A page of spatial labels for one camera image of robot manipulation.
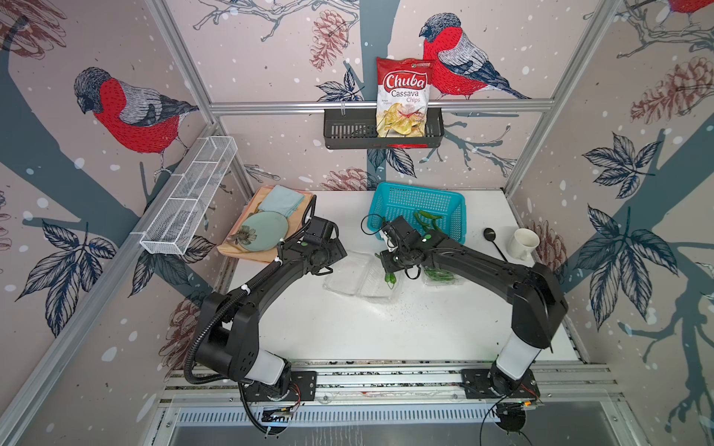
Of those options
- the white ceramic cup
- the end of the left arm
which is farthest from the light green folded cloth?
the white ceramic cup

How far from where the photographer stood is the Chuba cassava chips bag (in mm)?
850

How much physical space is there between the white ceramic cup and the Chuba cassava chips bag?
50 centimetres

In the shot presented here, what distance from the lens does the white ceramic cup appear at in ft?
3.09
